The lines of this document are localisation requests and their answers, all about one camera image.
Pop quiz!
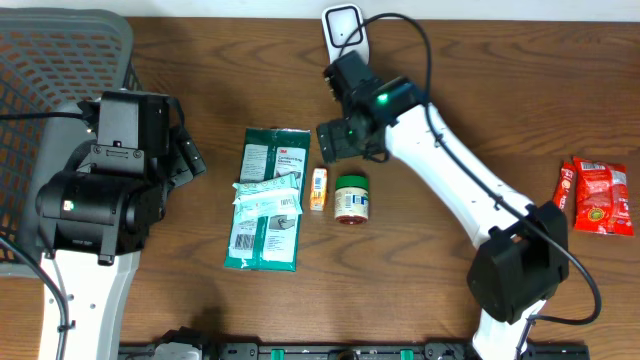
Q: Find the green lid jar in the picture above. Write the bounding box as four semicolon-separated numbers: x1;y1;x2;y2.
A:
334;175;369;225

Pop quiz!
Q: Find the orange snack packet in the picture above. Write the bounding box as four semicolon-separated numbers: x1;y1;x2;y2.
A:
310;168;328;211

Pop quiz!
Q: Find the pale green wipes pack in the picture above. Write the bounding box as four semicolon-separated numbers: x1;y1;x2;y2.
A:
233;173;302;223

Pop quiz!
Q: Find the green 3M gloves package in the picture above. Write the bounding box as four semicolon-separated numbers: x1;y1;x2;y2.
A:
224;128;311;272

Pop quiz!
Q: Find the red instant coffee stick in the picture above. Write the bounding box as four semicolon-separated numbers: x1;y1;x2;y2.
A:
552;161;576;210

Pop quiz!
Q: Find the red snack bag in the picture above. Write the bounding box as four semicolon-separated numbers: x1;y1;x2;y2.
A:
573;156;634;236

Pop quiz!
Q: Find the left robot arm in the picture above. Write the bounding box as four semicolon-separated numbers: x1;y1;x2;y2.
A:
31;90;206;359

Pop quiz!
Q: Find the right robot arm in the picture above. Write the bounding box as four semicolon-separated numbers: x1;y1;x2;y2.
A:
317;51;569;359

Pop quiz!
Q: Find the white barcode scanner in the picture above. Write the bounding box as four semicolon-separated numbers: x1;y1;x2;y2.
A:
321;3;369;63

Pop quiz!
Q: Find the grey plastic mesh basket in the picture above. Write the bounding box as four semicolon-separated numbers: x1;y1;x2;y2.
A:
1;8;142;259

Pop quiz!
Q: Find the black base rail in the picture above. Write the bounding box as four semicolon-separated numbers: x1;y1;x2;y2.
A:
119;341;591;360

